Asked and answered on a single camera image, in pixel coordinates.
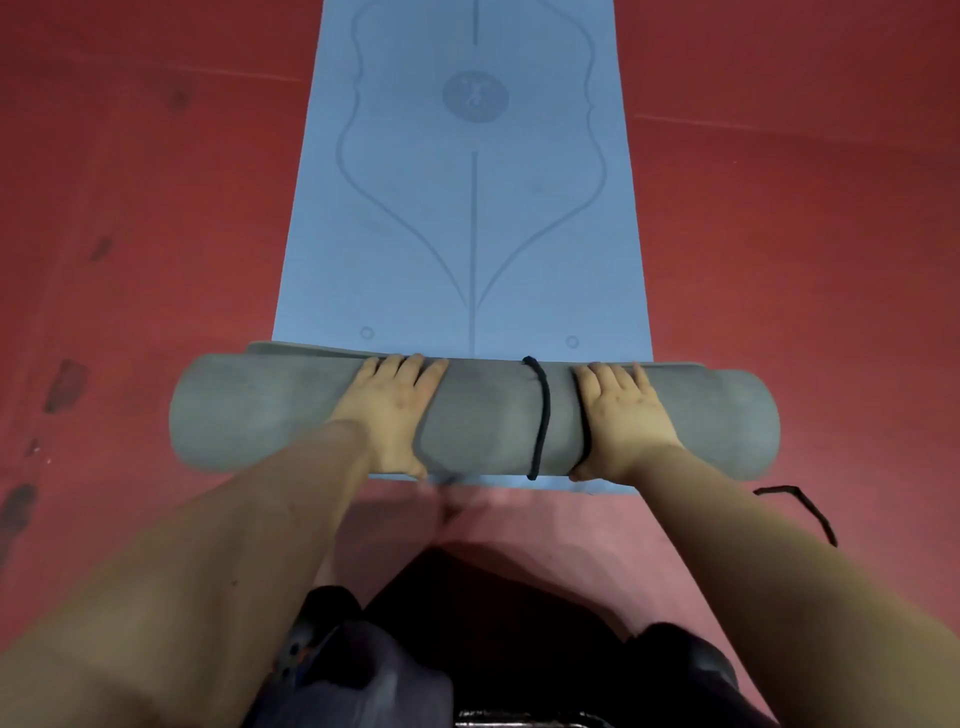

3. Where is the person's left forearm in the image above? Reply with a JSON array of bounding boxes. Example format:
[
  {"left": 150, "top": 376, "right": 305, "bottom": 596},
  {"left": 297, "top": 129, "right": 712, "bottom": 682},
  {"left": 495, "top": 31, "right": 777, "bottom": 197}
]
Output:
[{"left": 0, "top": 420, "right": 373, "bottom": 728}]

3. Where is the black strap loop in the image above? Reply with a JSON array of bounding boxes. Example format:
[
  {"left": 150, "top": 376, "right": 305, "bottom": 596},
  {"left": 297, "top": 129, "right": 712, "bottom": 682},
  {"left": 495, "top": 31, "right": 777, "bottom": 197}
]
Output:
[
  {"left": 752, "top": 484, "right": 840, "bottom": 549},
  {"left": 522, "top": 355, "right": 553, "bottom": 483}
]

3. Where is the person's right hand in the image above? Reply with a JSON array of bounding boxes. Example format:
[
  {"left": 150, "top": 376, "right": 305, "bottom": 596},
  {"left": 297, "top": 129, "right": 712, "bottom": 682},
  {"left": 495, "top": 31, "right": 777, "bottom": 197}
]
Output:
[{"left": 567, "top": 362, "right": 686, "bottom": 484}]

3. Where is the person's dark clothing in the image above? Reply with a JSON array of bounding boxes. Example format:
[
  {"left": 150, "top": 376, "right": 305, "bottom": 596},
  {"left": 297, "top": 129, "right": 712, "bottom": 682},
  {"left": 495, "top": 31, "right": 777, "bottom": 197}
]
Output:
[{"left": 240, "top": 546, "right": 781, "bottom": 728}]

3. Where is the person's right forearm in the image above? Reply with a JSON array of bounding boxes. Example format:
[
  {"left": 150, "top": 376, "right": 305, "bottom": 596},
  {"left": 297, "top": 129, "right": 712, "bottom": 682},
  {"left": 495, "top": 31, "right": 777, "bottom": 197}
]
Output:
[{"left": 632, "top": 444, "right": 960, "bottom": 728}]

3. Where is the person's left hand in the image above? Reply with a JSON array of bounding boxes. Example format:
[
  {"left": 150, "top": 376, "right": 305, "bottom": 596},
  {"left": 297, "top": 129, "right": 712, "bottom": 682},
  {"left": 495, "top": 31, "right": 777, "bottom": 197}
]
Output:
[{"left": 329, "top": 353, "right": 451, "bottom": 482}]

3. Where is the blue grey-backed yoga mat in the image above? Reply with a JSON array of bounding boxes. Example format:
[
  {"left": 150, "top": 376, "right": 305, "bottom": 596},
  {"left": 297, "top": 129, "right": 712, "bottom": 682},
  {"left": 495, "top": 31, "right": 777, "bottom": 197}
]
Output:
[{"left": 168, "top": 0, "right": 782, "bottom": 497}]

